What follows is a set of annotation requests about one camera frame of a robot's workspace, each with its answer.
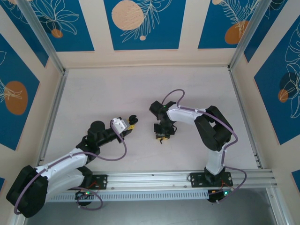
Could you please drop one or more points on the black earbud charging case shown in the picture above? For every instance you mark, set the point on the black earbud charging case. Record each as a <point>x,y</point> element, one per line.
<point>133,119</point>

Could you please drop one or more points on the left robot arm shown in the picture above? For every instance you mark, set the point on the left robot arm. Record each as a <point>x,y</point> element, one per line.
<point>61,164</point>

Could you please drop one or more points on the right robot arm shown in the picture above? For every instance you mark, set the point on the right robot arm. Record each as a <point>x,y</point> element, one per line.
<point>182,114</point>

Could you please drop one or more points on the grey metal sheet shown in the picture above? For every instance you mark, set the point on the grey metal sheet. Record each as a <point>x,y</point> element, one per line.
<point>164,213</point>

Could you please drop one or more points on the blue panel large peach circle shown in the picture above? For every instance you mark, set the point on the blue panel large peach circle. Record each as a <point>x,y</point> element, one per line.
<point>164,35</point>

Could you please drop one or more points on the blue panel small orange dot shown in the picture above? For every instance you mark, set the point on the blue panel small orange dot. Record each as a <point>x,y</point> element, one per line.
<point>70,35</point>

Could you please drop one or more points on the blue panel orange oval flower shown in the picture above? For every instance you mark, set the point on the blue panel orange oval flower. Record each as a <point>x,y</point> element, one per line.
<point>14,70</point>

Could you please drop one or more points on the blue panel white lily drawing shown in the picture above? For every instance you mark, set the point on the blue panel white lily drawing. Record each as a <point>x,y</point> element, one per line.
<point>269,105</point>

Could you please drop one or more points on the blue panel orange circle fern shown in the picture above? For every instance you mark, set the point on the blue panel orange circle fern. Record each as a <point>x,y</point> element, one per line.
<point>211,28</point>

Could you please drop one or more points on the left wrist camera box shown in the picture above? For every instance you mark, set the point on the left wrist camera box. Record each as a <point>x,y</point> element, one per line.
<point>118,124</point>

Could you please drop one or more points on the aluminium mounting rail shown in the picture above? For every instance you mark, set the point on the aluminium mounting rail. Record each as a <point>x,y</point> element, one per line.
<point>145,180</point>

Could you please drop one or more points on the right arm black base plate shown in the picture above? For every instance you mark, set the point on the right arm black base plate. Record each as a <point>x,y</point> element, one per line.
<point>197,179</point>

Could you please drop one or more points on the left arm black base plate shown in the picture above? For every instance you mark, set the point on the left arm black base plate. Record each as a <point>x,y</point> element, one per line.
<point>100,181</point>

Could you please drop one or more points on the aluminium table side rail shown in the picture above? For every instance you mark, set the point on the aluminium table side rail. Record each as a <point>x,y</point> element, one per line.
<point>239,93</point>
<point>59,93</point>

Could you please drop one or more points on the aluminium corner frame post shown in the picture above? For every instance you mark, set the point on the aluminium corner frame post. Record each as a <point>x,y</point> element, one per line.
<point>248,35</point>
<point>44,37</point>

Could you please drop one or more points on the blue floral wall panel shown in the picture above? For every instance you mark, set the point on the blue floral wall panel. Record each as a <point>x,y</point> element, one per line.
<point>23,30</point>
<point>2,184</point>
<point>296,178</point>
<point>264,35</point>

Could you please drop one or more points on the aluminium front frame leg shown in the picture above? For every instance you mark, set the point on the aluminium front frame leg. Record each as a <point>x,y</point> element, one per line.
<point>277,211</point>
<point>16,221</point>

